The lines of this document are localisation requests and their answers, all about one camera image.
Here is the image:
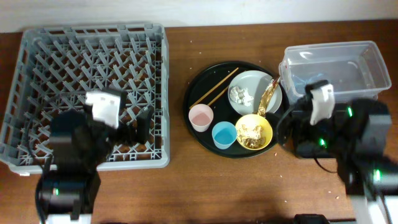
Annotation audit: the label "grey ceramic plate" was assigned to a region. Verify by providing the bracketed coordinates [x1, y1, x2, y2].
[228, 70, 272, 115]

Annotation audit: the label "grey plastic dishwasher rack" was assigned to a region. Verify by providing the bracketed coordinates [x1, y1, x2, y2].
[1, 24, 170, 176]

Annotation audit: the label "upper wooden chopstick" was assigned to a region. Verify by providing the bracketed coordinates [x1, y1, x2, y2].
[189, 67, 239, 109]

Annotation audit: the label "white tissue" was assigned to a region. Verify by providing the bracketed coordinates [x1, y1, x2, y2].
[229, 86, 254, 106]

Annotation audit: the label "blue plastic cup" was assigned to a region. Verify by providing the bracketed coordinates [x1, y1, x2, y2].
[211, 121, 237, 150]

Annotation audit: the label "clear plastic bin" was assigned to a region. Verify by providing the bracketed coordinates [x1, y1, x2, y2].
[279, 40, 392, 104]

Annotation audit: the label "lower wooden chopstick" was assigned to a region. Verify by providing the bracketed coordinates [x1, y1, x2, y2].
[207, 86, 229, 106]

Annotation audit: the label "gold foil wrapper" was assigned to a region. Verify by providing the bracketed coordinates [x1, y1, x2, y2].
[257, 77, 280, 116]

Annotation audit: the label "wooden chopstick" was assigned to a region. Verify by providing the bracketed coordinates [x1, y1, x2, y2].
[207, 86, 229, 106]
[189, 67, 239, 109]

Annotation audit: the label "round black tray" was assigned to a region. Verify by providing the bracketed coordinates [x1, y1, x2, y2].
[183, 62, 289, 159]

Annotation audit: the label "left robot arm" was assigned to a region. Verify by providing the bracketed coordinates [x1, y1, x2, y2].
[35, 106, 154, 223]

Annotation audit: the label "black rectangular bin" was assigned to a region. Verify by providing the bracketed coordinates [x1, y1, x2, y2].
[285, 98, 392, 159]

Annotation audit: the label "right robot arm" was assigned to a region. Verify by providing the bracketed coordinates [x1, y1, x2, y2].
[274, 96, 397, 223]

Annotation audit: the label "food scraps with rice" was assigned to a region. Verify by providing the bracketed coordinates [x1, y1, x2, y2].
[237, 124, 266, 149]

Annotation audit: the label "yellow bowl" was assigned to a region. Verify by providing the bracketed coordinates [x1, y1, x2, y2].
[235, 114, 273, 151]

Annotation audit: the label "pink plastic cup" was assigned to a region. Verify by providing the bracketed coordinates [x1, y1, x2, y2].
[188, 104, 214, 133]

